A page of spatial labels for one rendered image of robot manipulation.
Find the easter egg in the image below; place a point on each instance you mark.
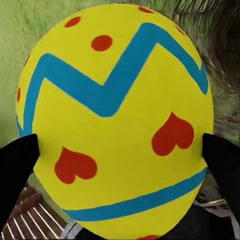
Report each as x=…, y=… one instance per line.
x=119, y=99

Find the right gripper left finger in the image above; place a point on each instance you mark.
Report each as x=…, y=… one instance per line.
x=17, y=161

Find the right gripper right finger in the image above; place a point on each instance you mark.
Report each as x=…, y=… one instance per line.
x=223, y=159

